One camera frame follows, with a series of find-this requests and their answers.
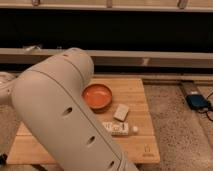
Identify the orange bowl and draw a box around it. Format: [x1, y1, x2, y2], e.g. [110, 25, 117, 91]
[82, 84, 112, 110]

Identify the white plastic bottle lying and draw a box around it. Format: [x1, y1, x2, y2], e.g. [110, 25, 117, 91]
[103, 122, 139, 136]

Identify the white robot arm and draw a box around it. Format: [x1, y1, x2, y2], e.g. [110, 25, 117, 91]
[0, 48, 138, 171]

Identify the blue device with cable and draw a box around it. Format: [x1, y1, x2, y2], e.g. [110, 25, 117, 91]
[185, 92, 213, 122]

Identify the white sponge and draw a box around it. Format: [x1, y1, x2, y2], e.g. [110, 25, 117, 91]
[113, 104, 129, 121]

